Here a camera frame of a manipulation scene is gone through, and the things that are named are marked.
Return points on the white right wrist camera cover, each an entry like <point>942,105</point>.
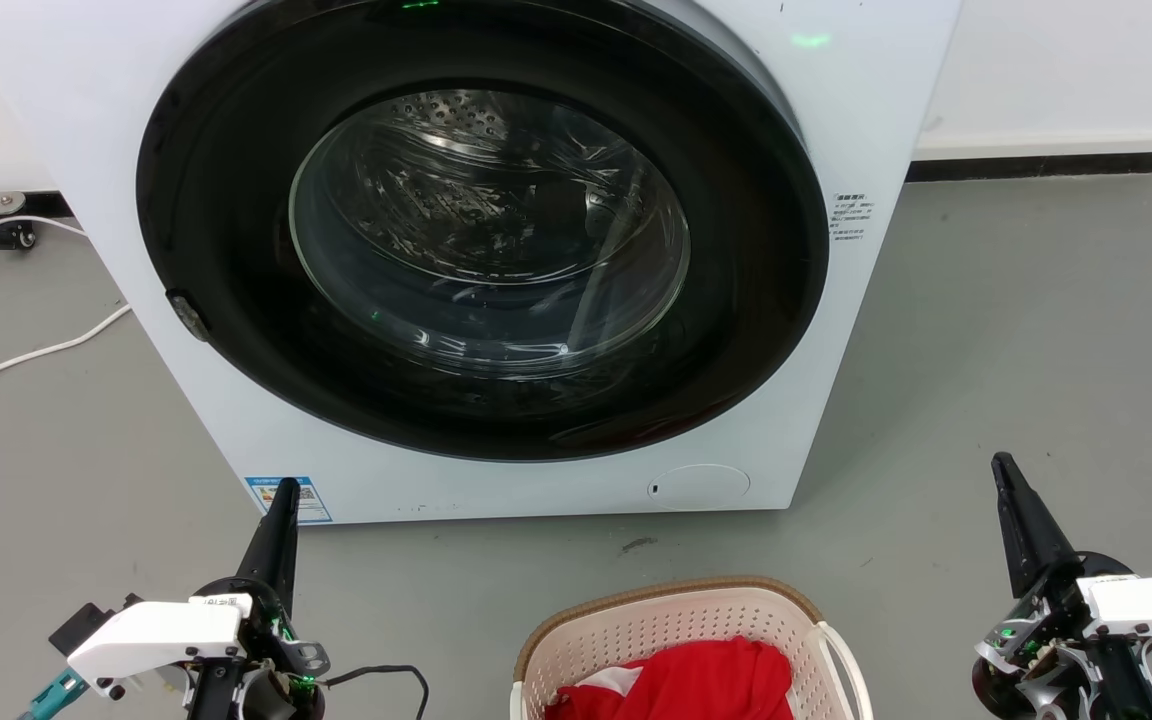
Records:
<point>1151,605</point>

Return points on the blue energy label sticker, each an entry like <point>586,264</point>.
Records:
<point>294,497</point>

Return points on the cream perforated laundry basket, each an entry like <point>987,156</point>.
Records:
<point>636,625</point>

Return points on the black caster wheel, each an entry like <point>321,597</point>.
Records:
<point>14,236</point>

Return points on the round white filter cover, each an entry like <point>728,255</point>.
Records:
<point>701,487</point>

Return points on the white wrist camera cover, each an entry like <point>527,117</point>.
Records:
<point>161,635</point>
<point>1151,605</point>

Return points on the small text sticker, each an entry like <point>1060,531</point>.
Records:
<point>850,218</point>

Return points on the red garment with white patch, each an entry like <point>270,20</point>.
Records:
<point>706,685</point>

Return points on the black round washer door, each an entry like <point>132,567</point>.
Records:
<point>236,250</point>

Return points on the white left wrist camera cover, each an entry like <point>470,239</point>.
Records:
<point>161,635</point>

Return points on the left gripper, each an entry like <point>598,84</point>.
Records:
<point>271,655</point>

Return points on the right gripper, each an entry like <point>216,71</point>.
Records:
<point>1056,640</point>

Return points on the white front-load washing machine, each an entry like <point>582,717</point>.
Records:
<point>866,330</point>

